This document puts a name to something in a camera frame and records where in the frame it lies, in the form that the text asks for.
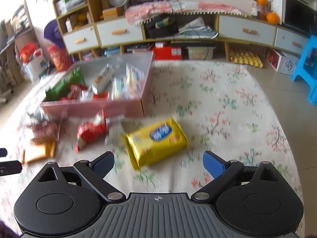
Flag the red candy packet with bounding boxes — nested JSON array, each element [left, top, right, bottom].
[[75, 110, 107, 153]]

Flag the silver foil packet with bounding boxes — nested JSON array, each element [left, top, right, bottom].
[[26, 108, 49, 127]]

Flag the pink wafer packet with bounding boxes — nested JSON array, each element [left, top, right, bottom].
[[31, 121, 59, 139]]

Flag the yellow chip packet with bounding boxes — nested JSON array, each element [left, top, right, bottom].
[[122, 117, 189, 170]]

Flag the green snack packet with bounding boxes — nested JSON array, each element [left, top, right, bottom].
[[45, 68, 87, 102]]

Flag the brown cookie tube packet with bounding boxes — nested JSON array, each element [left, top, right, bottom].
[[91, 64, 115, 95]]

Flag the white blue bread packet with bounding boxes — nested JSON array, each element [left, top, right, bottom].
[[126, 64, 145, 98], [111, 76, 127, 100]]

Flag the pink cardboard box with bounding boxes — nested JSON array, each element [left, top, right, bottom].
[[40, 52, 154, 118]]

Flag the red gift bag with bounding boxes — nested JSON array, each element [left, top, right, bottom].
[[47, 44, 73, 72]]

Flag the yellow egg tray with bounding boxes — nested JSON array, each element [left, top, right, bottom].
[[229, 48, 263, 68]]

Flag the purple hat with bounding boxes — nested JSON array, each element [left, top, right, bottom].
[[44, 19, 65, 49]]

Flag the red shoe box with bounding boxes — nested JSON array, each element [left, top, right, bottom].
[[153, 46, 183, 60]]

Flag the wooden white TV cabinet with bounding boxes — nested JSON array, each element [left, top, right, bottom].
[[53, 0, 308, 55]]

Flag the blue plastic stool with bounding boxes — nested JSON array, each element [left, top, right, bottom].
[[290, 35, 317, 106]]

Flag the orange fruit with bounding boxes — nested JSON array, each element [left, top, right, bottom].
[[266, 12, 280, 25]]

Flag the pink cloth cover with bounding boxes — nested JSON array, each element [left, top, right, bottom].
[[125, 1, 247, 26]]

